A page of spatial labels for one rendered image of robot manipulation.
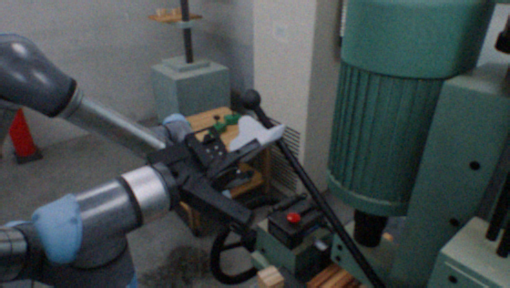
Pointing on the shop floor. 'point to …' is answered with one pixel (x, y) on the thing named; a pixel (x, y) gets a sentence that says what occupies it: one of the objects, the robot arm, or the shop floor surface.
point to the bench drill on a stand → (188, 74)
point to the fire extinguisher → (23, 140)
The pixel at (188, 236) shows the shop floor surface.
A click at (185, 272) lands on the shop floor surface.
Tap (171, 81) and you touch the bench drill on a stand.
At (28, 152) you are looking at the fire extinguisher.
